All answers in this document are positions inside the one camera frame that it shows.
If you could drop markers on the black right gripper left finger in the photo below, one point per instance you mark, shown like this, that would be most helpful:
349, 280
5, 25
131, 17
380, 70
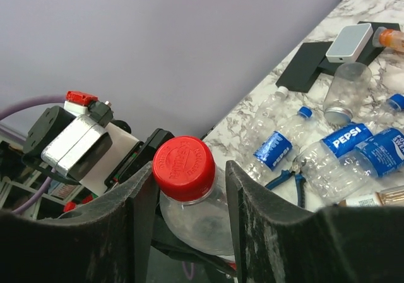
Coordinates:
105, 240

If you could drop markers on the white box device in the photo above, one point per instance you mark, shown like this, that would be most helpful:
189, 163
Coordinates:
349, 43

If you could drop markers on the Pepsi bottle centre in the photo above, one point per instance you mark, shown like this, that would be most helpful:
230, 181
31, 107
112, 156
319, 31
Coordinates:
319, 163

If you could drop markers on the clear white-cap bottle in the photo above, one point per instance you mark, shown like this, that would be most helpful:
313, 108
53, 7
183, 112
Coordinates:
267, 112

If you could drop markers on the black flat block front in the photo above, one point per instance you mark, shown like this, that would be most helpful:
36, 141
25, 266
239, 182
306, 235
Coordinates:
302, 71

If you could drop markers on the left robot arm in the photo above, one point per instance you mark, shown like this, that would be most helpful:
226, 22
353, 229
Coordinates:
32, 158

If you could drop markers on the Starbucks coffee bottle green cap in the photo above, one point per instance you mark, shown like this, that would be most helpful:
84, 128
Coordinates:
388, 197

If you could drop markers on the clear jar metal lid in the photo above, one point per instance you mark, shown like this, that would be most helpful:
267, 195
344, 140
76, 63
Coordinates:
346, 93

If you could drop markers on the red label water bottle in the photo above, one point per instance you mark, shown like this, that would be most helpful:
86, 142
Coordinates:
193, 199

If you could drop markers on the Pocari Sweat bottle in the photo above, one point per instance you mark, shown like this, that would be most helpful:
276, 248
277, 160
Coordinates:
384, 151

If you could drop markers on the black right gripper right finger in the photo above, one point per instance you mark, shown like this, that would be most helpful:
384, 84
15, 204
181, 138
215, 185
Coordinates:
277, 241

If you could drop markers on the tall orange label tea bottle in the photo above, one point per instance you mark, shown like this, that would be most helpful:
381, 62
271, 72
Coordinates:
390, 38

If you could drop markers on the small Pepsi bottle left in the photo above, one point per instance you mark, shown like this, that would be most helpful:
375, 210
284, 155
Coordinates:
267, 148

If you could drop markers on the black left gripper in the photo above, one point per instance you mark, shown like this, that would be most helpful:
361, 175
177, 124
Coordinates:
137, 157

